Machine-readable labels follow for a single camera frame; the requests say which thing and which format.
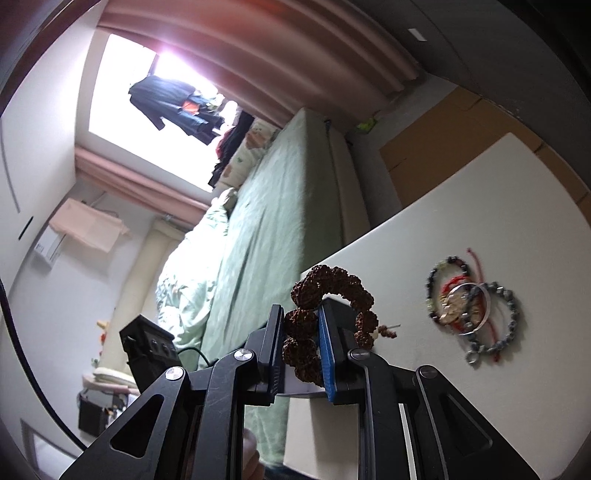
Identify pink cloth cover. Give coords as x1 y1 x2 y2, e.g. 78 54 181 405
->
48 198 131 253

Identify white air conditioner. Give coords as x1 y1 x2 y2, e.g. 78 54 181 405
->
31 228 65 269

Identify black storage bin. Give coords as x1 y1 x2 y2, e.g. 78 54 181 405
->
78 390 126 435

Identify gold pendant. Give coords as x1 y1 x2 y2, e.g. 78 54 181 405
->
438 299 472 325

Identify cream column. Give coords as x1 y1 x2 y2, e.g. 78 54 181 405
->
98 219 186 372

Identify black cable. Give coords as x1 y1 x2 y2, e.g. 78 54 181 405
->
177 346 219 368

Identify bed with green sheet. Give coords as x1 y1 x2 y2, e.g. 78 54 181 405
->
198 108 370 467

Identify red cord bracelet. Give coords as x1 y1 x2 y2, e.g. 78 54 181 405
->
438 247 504 361

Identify light green quilt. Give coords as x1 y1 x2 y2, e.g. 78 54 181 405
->
154 187 241 352

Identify dark beaded bracelet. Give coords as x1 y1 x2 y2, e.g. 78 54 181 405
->
425 256 481 324

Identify silver bangle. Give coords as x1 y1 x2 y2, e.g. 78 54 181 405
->
445 282 491 335

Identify dark clothes pile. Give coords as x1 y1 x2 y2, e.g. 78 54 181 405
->
210 111 257 188

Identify brown cardboard sheet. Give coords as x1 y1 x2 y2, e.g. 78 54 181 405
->
379 88 591 209

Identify brown seed bead bracelet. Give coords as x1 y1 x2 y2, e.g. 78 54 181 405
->
281 265 402 384

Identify floral pillow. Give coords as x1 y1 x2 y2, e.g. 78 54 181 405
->
222 117 281 190

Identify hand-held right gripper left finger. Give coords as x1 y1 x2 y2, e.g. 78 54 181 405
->
60 304 289 480

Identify pink curtain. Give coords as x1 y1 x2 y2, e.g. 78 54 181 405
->
74 147 214 219
97 0 422 128

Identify hanging dark clothes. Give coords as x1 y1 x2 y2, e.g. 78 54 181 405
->
127 76 228 147

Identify grey stone bead bracelet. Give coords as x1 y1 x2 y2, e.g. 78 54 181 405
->
464 281 522 367

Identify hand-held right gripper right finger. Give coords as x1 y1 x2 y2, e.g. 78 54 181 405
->
318 298 541 480

